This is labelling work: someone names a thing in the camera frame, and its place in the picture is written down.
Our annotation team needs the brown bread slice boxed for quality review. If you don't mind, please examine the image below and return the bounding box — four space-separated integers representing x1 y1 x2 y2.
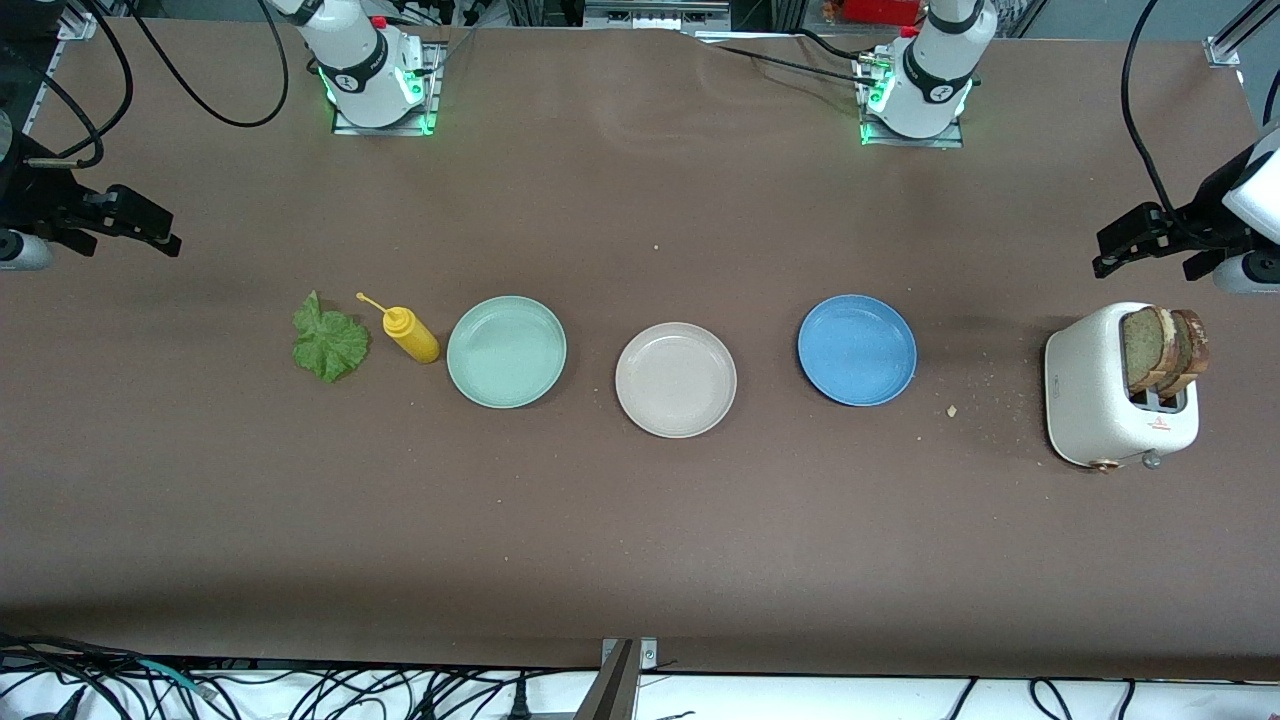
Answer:
1165 308 1211 399
1120 305 1179 395

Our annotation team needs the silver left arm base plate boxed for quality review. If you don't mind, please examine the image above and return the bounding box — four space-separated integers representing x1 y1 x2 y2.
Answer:
858 55 966 149

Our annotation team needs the green lettuce leaf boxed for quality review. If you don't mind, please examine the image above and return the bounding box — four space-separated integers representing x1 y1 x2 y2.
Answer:
292 290 371 384

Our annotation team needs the aluminium side rail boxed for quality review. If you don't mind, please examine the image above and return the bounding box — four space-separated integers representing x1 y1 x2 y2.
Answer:
20 38 73 136

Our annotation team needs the black cable on table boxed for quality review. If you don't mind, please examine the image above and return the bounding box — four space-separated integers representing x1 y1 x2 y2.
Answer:
690 30 881 86

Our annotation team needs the mint green plate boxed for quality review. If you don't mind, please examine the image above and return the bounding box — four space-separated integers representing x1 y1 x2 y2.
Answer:
447 295 568 409

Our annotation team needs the grey metal box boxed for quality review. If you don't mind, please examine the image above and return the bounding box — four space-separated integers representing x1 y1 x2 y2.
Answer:
585 0 731 31

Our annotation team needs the yellow mustard squeeze bottle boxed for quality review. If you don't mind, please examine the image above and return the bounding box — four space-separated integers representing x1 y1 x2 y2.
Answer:
356 292 441 365

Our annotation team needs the teal cable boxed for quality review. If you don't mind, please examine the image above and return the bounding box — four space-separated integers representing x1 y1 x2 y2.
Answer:
135 655 216 701

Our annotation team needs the white toaster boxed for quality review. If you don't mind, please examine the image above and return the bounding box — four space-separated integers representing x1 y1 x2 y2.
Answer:
1045 302 1201 473

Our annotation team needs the beige plate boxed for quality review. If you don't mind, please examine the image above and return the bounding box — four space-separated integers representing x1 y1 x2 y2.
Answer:
615 322 738 439

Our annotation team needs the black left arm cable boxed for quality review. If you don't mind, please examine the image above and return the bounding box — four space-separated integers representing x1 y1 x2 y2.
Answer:
1120 0 1280 216

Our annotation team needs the aluminium profile bar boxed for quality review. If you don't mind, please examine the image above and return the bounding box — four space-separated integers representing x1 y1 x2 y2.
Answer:
575 638 641 720

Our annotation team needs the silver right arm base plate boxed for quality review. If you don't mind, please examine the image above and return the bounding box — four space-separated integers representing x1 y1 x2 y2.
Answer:
332 42 443 136

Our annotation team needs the red box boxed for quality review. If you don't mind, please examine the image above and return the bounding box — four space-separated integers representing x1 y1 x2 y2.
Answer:
845 0 921 26

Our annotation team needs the blue plate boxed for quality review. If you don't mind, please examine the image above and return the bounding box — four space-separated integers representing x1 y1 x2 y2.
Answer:
798 294 918 407

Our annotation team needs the aluminium corner profile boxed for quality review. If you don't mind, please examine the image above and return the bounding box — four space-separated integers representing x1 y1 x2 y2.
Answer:
1205 0 1280 69

